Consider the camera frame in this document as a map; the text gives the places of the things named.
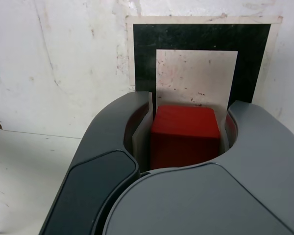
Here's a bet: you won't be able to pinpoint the red cube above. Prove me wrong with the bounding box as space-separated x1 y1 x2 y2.
149 104 221 170

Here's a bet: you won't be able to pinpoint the black tape square outline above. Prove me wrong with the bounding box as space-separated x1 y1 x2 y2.
132 23 271 104

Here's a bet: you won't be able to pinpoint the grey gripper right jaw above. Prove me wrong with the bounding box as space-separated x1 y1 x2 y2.
98 99 294 235

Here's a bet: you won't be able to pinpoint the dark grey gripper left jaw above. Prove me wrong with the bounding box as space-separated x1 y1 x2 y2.
40 91 154 235

